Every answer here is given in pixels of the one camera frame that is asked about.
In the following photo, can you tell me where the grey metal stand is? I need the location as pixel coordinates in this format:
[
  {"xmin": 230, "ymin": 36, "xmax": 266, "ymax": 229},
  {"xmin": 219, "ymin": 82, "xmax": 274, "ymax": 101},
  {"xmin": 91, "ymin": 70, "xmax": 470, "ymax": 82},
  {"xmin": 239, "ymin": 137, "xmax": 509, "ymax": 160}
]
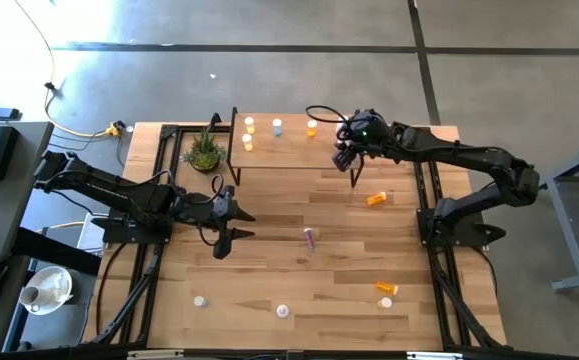
[{"xmin": 518, "ymin": 137, "xmax": 579, "ymax": 294}]

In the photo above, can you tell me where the black floor tape strip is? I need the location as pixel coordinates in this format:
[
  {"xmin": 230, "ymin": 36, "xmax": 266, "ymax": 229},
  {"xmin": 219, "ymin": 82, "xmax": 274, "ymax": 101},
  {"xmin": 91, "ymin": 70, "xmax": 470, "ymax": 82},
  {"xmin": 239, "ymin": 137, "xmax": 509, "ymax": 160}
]
[
  {"xmin": 406, "ymin": 0, "xmax": 442, "ymax": 126},
  {"xmin": 0, "ymin": 38, "xmax": 579, "ymax": 56}
]

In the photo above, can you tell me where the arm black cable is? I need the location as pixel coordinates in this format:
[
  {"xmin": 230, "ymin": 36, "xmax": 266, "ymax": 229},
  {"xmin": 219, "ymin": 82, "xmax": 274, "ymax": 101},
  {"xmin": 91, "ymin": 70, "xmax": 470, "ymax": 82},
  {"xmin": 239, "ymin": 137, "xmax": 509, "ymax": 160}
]
[
  {"xmin": 304, "ymin": 103, "xmax": 350, "ymax": 125},
  {"xmin": 196, "ymin": 173, "xmax": 226, "ymax": 247}
]

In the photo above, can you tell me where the grey side desk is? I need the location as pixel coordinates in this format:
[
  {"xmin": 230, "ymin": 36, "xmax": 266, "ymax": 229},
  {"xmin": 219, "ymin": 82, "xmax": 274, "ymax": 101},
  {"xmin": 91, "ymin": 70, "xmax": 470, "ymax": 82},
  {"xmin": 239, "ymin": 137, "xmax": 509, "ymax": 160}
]
[{"xmin": 0, "ymin": 119, "xmax": 55, "ymax": 264}]

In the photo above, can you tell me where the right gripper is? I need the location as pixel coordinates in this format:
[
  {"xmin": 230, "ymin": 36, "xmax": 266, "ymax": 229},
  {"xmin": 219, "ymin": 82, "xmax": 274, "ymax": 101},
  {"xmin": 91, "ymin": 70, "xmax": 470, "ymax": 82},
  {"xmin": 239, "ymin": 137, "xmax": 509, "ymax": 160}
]
[{"xmin": 331, "ymin": 108, "xmax": 395, "ymax": 174}]

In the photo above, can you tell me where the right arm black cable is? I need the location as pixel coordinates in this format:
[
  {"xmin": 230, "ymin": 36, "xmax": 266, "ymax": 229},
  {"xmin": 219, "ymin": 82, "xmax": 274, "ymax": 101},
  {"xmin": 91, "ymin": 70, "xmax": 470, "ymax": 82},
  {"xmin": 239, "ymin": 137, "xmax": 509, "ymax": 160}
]
[{"xmin": 304, "ymin": 103, "xmax": 350, "ymax": 125}]

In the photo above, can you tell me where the potted succulent plant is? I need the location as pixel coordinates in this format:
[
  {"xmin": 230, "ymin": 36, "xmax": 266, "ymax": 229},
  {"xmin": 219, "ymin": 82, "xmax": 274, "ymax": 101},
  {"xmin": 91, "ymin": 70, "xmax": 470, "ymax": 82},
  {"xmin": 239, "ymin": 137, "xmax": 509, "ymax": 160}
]
[{"xmin": 181, "ymin": 127, "xmax": 228, "ymax": 175}]

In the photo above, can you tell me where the wooden shelf black metal frame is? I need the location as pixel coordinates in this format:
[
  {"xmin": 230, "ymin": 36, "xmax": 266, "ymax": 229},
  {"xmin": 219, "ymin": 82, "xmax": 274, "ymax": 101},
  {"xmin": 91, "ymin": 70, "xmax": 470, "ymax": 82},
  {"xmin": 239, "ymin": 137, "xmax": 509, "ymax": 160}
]
[{"xmin": 226, "ymin": 105, "xmax": 368, "ymax": 190}]

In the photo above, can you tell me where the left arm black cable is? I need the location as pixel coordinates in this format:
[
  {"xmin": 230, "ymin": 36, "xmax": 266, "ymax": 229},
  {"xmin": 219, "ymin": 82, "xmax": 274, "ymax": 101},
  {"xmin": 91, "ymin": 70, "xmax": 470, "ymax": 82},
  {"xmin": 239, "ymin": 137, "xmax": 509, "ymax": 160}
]
[{"xmin": 196, "ymin": 173, "xmax": 226, "ymax": 247}]

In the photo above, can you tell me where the yellow floor cable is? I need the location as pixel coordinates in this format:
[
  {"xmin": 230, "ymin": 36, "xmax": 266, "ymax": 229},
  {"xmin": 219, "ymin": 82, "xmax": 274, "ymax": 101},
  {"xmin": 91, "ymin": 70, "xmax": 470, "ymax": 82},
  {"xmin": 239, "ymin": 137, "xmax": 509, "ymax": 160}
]
[{"xmin": 12, "ymin": 0, "xmax": 113, "ymax": 139}]

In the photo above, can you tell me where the black aluminium table frame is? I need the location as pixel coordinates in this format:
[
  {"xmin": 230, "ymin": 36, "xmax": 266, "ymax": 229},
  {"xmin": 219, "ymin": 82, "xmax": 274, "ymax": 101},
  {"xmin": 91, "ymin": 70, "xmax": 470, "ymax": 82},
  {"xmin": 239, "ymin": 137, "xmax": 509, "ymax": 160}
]
[{"xmin": 82, "ymin": 122, "xmax": 508, "ymax": 360}]

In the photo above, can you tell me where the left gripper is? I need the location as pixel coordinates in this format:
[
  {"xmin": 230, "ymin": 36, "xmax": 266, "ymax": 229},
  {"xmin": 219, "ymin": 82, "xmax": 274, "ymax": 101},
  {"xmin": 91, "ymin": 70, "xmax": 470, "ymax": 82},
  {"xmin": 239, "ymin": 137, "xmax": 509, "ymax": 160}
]
[{"xmin": 182, "ymin": 184, "xmax": 258, "ymax": 261}]

